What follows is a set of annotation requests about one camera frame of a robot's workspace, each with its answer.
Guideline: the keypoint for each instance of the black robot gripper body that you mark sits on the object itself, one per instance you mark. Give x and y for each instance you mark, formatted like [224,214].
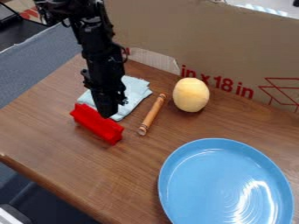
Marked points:
[105,66]

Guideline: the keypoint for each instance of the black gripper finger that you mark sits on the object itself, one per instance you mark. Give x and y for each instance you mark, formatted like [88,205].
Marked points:
[111,105]
[99,99]

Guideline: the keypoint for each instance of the red plastic block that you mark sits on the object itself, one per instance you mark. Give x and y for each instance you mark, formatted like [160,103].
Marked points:
[104,127]

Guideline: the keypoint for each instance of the light blue cloth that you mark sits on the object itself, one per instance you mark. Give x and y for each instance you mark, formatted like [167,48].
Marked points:
[129,89]

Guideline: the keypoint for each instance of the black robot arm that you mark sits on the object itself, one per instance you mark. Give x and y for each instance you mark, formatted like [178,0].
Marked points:
[88,22]

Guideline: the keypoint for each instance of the orange crayon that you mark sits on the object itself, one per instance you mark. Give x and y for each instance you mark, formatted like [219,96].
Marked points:
[151,115]

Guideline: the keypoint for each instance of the grey fabric panel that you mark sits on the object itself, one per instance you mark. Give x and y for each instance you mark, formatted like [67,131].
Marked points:
[29,61]

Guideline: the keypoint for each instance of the yellow potato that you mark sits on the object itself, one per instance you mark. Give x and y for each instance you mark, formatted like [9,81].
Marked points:
[190,95]

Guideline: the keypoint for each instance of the blue round plate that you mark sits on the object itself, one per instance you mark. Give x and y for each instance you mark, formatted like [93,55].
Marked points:
[218,181]

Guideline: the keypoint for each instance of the brown cardboard box wall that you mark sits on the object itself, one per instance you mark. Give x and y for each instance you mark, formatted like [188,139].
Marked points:
[243,51]

